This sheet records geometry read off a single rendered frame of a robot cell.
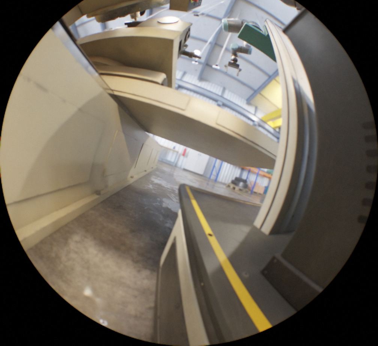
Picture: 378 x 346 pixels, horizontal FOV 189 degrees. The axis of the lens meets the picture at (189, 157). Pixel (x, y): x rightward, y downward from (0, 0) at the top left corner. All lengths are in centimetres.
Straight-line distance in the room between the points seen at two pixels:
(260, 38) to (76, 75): 107
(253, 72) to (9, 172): 916
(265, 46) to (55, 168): 136
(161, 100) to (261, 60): 822
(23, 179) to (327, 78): 63
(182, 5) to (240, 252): 88
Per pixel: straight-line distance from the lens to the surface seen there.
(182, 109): 50
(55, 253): 51
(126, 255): 52
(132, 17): 117
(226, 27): 124
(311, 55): 26
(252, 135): 60
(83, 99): 48
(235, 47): 142
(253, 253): 19
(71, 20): 115
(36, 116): 40
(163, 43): 59
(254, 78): 919
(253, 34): 106
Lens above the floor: 41
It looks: 3 degrees up
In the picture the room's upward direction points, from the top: 20 degrees clockwise
